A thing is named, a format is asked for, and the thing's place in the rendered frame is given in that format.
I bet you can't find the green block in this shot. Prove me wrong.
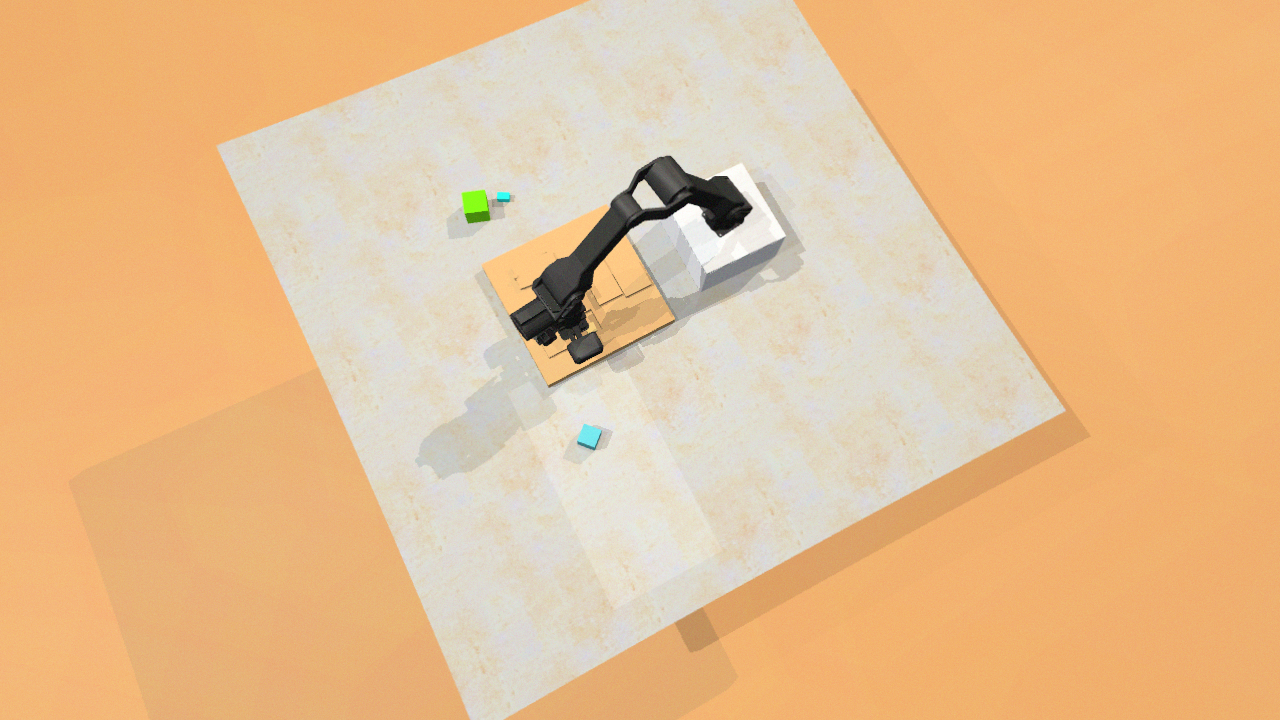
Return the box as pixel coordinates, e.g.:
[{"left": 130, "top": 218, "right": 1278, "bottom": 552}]
[{"left": 462, "top": 190, "right": 490, "bottom": 223}]

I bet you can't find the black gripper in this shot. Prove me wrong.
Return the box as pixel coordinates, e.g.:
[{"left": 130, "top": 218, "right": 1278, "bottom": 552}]
[{"left": 557, "top": 304, "right": 604, "bottom": 364}]

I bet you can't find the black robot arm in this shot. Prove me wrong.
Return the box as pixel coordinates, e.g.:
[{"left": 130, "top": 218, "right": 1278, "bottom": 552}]
[{"left": 509, "top": 156, "right": 753, "bottom": 346}]

